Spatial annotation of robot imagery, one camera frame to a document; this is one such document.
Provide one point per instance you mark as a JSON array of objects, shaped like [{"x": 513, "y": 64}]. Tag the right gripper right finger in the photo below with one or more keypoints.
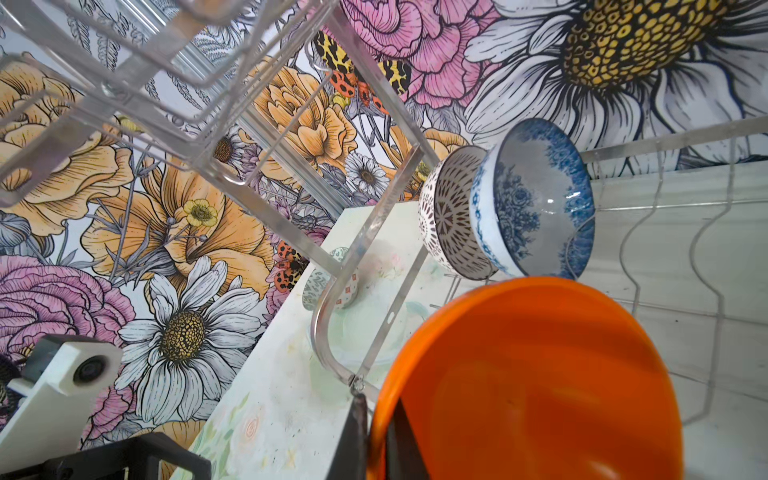
[{"x": 403, "y": 459}]

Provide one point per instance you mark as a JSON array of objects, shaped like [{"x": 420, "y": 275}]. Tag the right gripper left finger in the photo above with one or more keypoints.
[{"x": 350, "y": 458}]

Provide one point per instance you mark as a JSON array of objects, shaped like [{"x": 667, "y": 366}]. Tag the steel wire dish rack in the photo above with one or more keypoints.
[{"x": 114, "y": 236}]

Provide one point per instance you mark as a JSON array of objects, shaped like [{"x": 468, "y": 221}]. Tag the orange plastic bowl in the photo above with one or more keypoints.
[{"x": 533, "y": 378}]

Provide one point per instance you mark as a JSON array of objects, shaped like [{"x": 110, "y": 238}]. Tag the white black lattice bowl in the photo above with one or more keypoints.
[{"x": 444, "y": 215}]

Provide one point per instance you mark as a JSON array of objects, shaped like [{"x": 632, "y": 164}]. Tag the blue floral ceramic bowl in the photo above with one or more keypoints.
[{"x": 531, "y": 204}]

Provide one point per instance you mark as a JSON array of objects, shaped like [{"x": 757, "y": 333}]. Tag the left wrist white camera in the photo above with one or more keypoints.
[{"x": 59, "y": 383}]

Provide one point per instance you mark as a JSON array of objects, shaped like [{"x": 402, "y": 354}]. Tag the green patterned ceramic bowl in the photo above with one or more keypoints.
[{"x": 316, "y": 284}]

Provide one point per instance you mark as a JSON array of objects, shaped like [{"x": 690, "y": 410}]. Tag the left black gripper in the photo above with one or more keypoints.
[{"x": 135, "y": 458}]

